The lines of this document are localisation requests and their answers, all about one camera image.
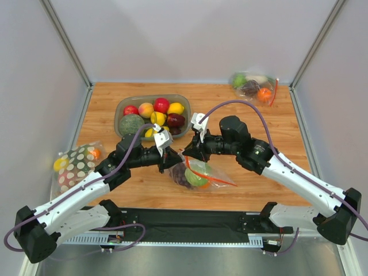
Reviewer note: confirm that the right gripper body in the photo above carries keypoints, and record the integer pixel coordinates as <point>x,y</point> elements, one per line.
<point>202,148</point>

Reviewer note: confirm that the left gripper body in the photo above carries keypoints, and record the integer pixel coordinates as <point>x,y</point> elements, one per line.
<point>164,158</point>

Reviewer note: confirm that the clear zip bag orange seal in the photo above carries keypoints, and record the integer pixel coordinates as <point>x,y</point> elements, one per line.
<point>216,177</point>

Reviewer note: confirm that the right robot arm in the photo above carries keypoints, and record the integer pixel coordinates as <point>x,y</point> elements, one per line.
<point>333,211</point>

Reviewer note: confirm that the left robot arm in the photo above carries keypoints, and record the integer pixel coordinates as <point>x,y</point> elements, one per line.
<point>41,230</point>

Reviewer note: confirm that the fake purple grapes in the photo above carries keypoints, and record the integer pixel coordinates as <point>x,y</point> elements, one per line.
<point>178,175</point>

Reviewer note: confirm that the fake dark plum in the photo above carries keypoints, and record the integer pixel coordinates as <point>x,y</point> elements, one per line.
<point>175,131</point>

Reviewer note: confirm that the fake green cabbage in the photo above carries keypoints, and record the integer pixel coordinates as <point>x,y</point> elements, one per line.
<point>194,179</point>

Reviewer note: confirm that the fake yellow banana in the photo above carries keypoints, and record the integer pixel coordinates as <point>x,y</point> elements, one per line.
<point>150,132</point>

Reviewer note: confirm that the fake dark red apple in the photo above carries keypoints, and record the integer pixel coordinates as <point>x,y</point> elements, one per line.
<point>175,120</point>

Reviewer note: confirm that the fake orange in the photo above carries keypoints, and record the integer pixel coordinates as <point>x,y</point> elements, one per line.
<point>205,186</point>

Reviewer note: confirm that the fake yellow pepper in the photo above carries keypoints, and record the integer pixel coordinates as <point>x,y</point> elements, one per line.
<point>158,118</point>

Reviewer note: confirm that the fake yellow lemon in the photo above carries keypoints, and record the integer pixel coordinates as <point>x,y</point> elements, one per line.
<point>176,108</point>

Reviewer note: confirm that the fake green melon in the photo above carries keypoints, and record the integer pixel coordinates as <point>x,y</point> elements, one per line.
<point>130,124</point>

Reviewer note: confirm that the fake peach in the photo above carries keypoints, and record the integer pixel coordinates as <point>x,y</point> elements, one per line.
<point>146,109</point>

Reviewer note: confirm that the fake red pomegranate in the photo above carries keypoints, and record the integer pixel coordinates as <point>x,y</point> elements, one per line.
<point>161,105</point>

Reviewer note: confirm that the far zip bag with food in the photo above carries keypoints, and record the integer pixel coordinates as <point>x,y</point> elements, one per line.
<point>256,88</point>

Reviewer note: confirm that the zip bag with food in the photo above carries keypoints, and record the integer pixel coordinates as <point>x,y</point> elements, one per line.
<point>75,165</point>
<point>256,88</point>

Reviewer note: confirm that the left zip bag with food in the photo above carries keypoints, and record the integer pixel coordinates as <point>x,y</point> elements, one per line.
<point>75,165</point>

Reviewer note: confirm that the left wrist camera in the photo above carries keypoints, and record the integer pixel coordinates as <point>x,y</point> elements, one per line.
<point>162,140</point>

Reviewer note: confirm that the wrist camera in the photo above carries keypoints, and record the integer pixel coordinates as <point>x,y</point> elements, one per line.
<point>199,125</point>
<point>162,140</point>

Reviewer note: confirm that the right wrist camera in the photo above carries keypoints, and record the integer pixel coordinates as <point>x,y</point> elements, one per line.
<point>199,125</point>

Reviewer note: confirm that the white slotted cable duct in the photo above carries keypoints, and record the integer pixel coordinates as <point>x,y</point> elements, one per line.
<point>109,240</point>

